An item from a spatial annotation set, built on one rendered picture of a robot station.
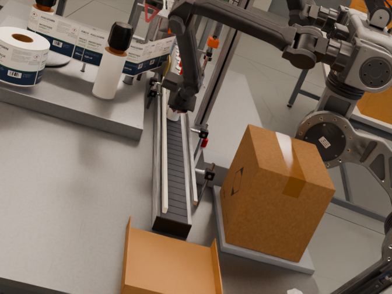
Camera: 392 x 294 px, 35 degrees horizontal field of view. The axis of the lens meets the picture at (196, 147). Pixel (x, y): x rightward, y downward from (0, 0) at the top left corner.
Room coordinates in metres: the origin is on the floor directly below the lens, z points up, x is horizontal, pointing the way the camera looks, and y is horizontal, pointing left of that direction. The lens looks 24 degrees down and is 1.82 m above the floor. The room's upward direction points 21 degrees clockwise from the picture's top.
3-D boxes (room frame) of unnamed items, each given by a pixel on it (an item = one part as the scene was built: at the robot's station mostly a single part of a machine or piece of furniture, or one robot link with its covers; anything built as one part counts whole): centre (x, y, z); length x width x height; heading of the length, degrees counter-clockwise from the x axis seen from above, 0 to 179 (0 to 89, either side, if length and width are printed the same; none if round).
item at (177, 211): (2.36, 0.15, 0.86); 1.65 x 0.08 x 0.04; 12
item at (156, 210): (2.36, 0.15, 0.85); 1.65 x 0.11 x 0.05; 12
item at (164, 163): (2.07, 0.13, 0.91); 1.07 x 0.01 x 0.02; 12
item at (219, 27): (2.54, 0.09, 1.18); 0.04 x 0.04 x 0.21
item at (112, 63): (2.23, 0.41, 1.03); 0.09 x 0.09 x 0.30
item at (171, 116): (2.26, 0.13, 0.98); 0.05 x 0.05 x 0.20
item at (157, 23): (2.75, 0.33, 1.01); 0.14 x 0.13 x 0.26; 12
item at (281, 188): (1.76, -0.27, 0.99); 0.30 x 0.24 x 0.27; 11
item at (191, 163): (2.09, 0.06, 0.96); 1.07 x 0.01 x 0.01; 12
